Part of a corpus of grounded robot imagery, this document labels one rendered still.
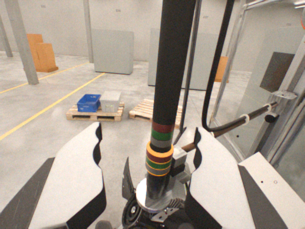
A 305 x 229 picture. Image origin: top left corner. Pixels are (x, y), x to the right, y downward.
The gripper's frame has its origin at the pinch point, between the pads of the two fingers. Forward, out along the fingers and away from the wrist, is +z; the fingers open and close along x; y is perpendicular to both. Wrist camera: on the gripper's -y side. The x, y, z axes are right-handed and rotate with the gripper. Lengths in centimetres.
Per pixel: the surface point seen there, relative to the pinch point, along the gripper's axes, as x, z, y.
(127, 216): -5.4, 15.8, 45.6
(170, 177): 4.5, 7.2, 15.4
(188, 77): 4.4, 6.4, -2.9
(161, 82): 1.3, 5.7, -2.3
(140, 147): -13, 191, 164
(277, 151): 73, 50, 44
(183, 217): 10.4, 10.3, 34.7
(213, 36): 209, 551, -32
